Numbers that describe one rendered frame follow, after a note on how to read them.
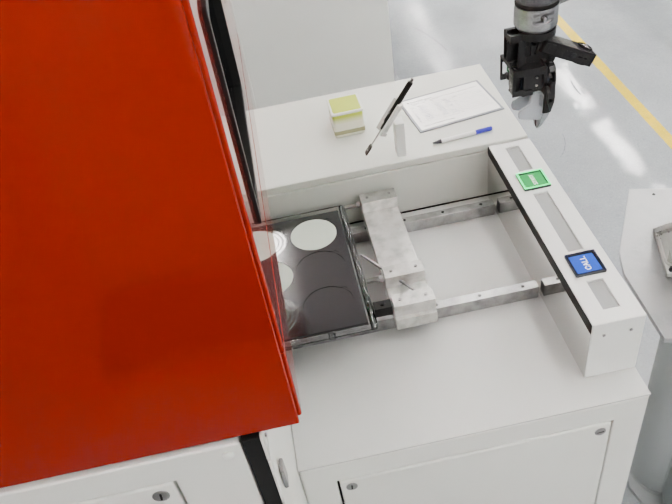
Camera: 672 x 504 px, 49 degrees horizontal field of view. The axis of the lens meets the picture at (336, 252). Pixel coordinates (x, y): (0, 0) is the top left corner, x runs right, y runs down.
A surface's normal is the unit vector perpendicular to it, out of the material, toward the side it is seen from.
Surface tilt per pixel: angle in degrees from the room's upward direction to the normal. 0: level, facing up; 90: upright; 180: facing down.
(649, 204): 0
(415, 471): 90
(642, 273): 0
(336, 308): 0
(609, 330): 90
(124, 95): 90
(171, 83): 90
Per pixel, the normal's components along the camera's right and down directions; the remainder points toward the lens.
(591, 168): -0.13, -0.73
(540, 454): 0.16, 0.65
